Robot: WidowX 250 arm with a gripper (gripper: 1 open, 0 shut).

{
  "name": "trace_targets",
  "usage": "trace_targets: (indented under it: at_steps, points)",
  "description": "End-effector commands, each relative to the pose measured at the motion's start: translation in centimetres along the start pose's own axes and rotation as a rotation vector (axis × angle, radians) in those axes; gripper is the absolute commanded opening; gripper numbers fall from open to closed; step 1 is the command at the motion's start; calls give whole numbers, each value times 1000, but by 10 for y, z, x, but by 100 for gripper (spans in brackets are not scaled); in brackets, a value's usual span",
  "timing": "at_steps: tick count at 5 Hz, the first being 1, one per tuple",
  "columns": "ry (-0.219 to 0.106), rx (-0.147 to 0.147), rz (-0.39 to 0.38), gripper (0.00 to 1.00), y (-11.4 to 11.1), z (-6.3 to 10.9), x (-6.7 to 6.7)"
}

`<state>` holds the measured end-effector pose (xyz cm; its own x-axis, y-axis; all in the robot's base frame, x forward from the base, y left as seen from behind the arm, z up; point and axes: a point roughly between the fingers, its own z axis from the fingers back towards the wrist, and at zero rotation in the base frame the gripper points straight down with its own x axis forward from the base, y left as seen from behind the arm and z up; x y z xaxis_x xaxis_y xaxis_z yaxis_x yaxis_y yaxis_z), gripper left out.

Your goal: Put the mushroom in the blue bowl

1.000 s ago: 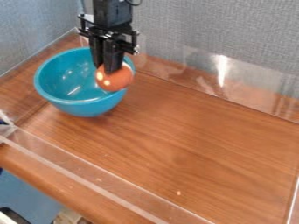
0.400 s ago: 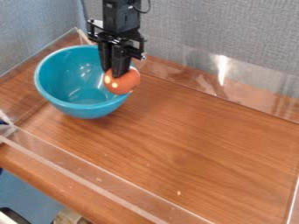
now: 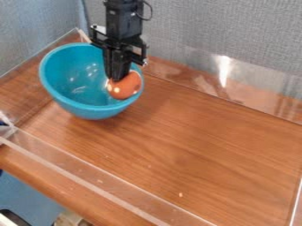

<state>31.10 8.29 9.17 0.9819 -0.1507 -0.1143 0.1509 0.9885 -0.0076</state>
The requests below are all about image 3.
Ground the clear acrylic corner bracket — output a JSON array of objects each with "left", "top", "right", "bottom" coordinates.
[{"left": 77, "top": 29, "right": 93, "bottom": 44}]

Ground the black cable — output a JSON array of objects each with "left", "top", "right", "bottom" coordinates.
[{"left": 136, "top": 0, "right": 154, "bottom": 22}]

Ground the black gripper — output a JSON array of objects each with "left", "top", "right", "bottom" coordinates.
[{"left": 90, "top": 24, "right": 148, "bottom": 82}]

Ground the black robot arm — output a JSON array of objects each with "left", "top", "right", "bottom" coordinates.
[{"left": 91, "top": 0, "right": 154, "bottom": 82}]

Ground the blue plastic bowl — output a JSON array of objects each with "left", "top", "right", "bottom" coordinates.
[{"left": 39, "top": 42, "right": 145, "bottom": 120}]

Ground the clear acrylic barrier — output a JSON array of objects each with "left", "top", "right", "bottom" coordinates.
[{"left": 0, "top": 27, "right": 302, "bottom": 226}]

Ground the brown toy mushroom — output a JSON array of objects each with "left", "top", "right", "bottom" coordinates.
[{"left": 106, "top": 70, "right": 144, "bottom": 100}]

